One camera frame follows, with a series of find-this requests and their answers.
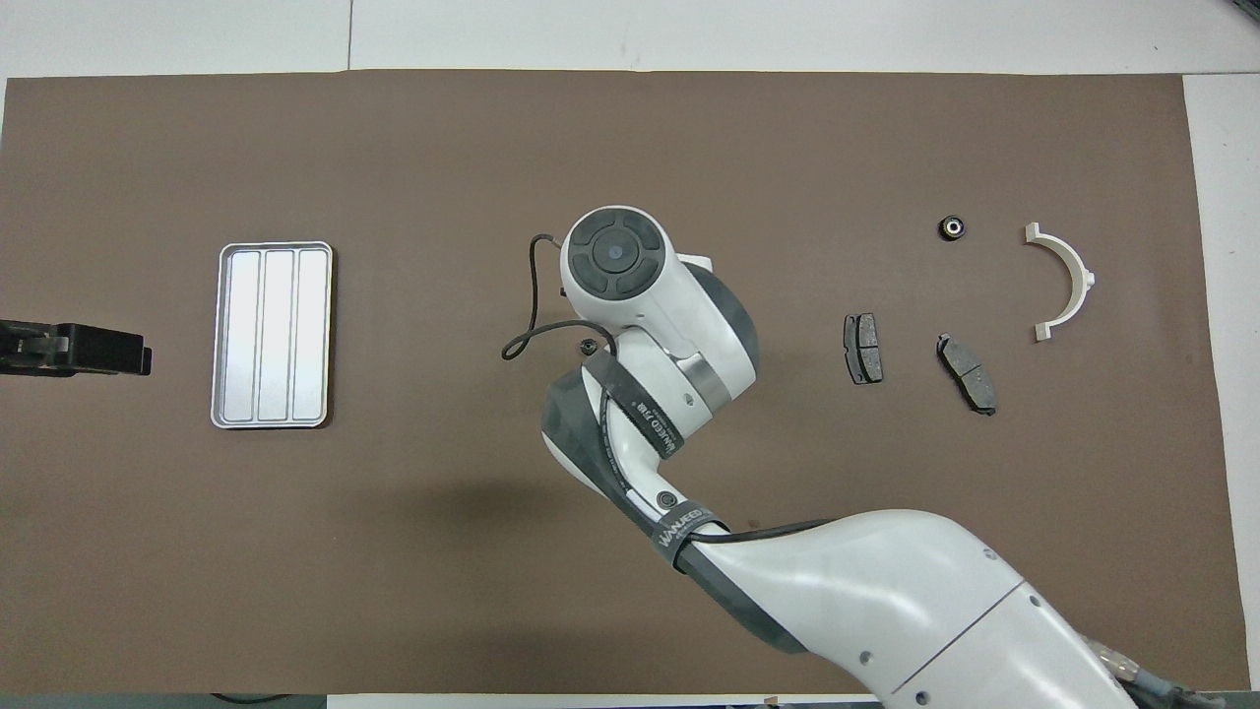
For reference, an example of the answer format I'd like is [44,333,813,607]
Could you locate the brown table mat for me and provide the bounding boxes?
[0,71,1251,695]

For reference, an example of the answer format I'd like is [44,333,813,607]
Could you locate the elongated dark brake pad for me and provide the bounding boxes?
[935,333,997,417]

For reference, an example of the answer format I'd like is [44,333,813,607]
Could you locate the silver metal tray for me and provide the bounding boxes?
[211,241,334,430]

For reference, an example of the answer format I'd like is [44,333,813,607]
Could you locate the rectangular dark brake pad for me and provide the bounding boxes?
[844,313,885,385]

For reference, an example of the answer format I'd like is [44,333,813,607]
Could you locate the white curved plastic bracket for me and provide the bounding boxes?
[1024,223,1096,343]

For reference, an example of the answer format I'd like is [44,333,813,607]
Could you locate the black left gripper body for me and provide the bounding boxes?
[0,320,62,376]

